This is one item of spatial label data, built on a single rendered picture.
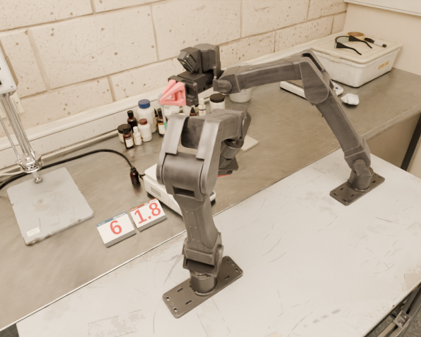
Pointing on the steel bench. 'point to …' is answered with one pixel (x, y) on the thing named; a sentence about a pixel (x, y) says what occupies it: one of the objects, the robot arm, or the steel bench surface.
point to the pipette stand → (248, 143)
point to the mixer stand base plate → (48, 205)
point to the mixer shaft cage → (35, 158)
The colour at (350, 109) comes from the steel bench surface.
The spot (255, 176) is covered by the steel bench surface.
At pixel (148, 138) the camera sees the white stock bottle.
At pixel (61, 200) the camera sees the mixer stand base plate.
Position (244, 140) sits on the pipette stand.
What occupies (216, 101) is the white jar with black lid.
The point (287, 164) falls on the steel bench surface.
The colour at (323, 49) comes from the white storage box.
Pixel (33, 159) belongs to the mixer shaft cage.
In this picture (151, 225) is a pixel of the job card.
